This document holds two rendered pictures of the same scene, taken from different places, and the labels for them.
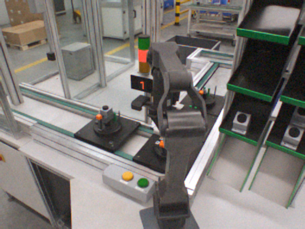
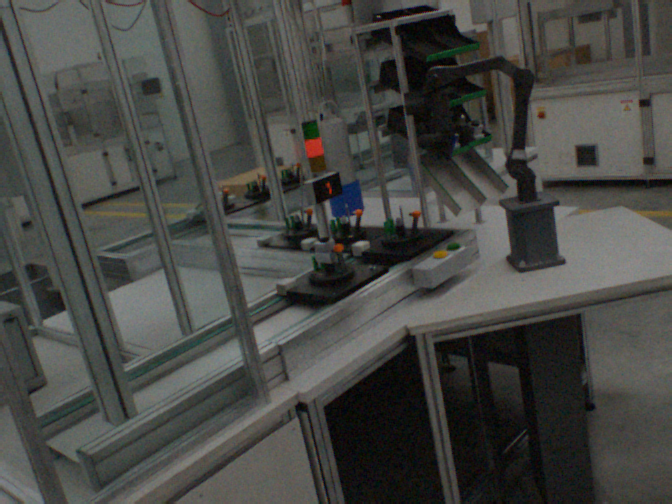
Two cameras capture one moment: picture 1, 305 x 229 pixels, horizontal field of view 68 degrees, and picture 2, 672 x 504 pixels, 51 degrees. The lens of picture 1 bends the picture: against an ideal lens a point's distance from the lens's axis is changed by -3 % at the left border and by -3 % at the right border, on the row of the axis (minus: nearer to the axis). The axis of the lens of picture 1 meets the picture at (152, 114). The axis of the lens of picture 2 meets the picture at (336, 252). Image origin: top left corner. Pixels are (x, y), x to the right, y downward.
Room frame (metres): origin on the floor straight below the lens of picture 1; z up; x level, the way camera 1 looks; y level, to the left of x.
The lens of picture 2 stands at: (0.30, 2.09, 1.62)
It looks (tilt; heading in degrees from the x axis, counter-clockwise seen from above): 16 degrees down; 288
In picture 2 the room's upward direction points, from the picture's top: 12 degrees counter-clockwise
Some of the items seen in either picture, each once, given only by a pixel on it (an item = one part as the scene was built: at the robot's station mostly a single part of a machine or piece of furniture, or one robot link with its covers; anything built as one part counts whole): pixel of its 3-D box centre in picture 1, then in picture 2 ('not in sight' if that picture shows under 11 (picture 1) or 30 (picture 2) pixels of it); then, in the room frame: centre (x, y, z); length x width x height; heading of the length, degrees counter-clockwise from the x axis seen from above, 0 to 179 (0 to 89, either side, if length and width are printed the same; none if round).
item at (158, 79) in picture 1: (163, 76); (438, 98); (0.59, -0.03, 1.41); 0.09 x 0.06 x 0.07; 6
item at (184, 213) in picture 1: (170, 204); (523, 172); (0.37, -0.05, 1.15); 0.09 x 0.07 x 0.06; 96
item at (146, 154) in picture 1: (170, 142); (399, 228); (0.78, -0.08, 1.01); 0.24 x 0.24 x 0.13; 62
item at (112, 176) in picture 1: (128, 182); (442, 265); (0.64, 0.10, 0.93); 0.21 x 0.07 x 0.06; 62
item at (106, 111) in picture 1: (107, 111); (323, 249); (0.95, 0.22, 1.06); 0.08 x 0.04 x 0.07; 152
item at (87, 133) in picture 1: (108, 129); (332, 280); (0.94, 0.22, 0.96); 0.24 x 0.24 x 0.02; 62
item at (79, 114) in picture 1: (118, 137); (339, 290); (0.95, 0.18, 0.91); 0.84 x 0.28 x 0.10; 62
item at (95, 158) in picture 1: (100, 159); (388, 292); (0.78, 0.24, 0.91); 0.89 x 0.06 x 0.11; 62
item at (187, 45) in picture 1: (190, 50); not in sight; (2.89, -0.49, 0.73); 0.62 x 0.42 x 0.23; 62
